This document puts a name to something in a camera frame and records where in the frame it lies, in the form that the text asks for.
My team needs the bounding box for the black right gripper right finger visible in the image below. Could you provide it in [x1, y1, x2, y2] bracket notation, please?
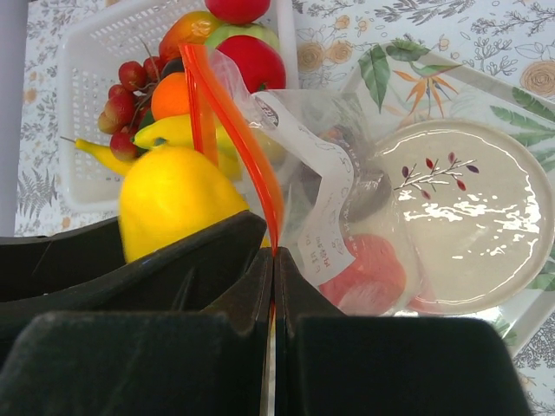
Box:
[274, 248, 531, 415]

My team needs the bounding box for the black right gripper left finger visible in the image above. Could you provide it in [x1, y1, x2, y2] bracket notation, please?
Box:
[1, 249, 273, 415]

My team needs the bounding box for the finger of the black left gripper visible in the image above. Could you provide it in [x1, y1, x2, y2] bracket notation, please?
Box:
[1, 211, 266, 342]

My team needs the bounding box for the yellow mango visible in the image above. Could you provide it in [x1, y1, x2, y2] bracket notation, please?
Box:
[118, 145, 250, 263]

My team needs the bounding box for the clear zip top bag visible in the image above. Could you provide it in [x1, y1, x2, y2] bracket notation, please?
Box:
[180, 44, 422, 316]

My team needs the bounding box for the red apple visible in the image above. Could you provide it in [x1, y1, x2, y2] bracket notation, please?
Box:
[216, 36, 286, 93]

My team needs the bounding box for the red cherries cluster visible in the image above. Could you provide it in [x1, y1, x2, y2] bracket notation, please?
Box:
[97, 55, 164, 162]

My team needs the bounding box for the orange fruit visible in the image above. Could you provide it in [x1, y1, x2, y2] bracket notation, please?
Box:
[151, 72, 190, 120]

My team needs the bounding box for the white plastic fruit basket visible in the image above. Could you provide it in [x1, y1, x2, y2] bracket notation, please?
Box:
[55, 0, 300, 213]

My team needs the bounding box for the pink white plate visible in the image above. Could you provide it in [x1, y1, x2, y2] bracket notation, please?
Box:
[378, 120, 554, 315]

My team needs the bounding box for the dark purple fruit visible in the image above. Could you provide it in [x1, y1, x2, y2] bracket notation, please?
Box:
[160, 58, 185, 79]

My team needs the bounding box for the orange red mango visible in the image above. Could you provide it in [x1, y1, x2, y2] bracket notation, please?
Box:
[159, 10, 224, 63]

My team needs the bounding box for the green fruit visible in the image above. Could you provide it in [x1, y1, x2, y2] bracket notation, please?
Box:
[204, 23, 280, 52]

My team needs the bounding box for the leaf pattern tray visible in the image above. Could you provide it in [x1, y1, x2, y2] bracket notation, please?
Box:
[343, 40, 554, 353]

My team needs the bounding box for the red pomegranate on basket rim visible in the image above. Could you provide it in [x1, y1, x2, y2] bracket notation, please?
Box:
[205, 0, 271, 24]

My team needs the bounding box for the floral tablecloth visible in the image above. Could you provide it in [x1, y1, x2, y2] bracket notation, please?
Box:
[15, 1, 554, 415]

